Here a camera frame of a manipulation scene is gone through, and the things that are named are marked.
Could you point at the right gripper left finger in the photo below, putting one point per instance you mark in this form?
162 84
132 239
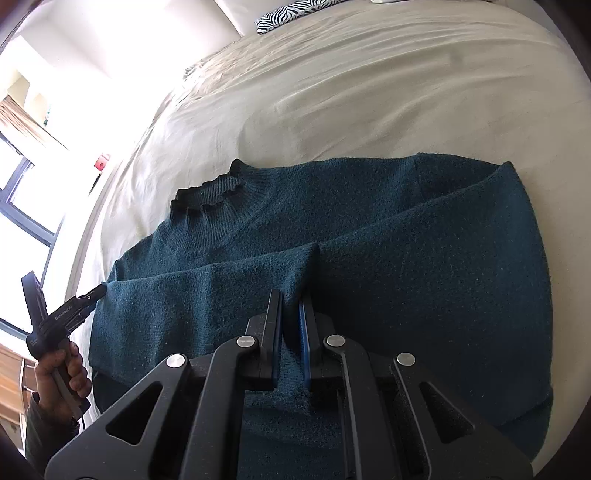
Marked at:
266 328

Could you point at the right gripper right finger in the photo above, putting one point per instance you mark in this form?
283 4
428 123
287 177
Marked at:
317 361

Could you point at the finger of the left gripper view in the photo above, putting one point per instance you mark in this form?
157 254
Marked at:
92 297

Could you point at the dark teal knit sweater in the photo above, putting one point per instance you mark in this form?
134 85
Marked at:
436 255

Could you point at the left hand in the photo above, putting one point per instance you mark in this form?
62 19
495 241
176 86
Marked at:
63 384

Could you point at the dark framed window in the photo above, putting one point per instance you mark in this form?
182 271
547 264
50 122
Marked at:
29 222

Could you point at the red box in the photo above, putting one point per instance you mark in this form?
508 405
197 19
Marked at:
101 162

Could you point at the beige curtain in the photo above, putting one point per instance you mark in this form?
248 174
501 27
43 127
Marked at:
12 114

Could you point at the beige bed sheet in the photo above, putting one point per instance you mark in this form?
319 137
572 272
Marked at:
470 78

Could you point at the zebra print pillow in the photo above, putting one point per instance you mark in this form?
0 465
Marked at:
288 13

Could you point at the cream padded headboard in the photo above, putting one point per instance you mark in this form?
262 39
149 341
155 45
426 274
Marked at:
243 13

